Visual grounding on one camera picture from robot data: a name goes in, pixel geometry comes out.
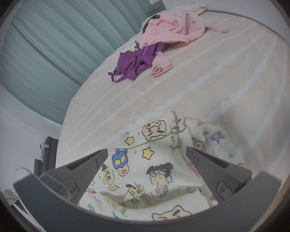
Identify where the blue-green curtain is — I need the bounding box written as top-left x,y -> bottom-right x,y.
0,0 -> 157,125

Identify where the black garment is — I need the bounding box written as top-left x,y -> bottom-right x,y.
142,15 -> 160,29

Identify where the grey bedside table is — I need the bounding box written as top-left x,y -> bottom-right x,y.
147,1 -> 161,15

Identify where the white printed pyjama top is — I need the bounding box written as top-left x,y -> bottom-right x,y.
77,111 -> 246,220

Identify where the cream pillow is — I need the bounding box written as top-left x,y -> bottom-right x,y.
141,2 -> 207,33

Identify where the pink garment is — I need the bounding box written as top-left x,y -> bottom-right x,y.
136,9 -> 230,78

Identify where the purple garment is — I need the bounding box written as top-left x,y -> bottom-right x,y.
108,44 -> 165,83

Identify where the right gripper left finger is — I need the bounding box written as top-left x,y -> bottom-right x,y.
40,148 -> 109,205

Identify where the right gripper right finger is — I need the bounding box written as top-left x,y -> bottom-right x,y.
186,147 -> 252,206

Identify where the black chest of drawers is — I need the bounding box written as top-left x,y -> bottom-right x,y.
34,136 -> 59,178

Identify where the bed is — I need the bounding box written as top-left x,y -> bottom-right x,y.
56,0 -> 290,217

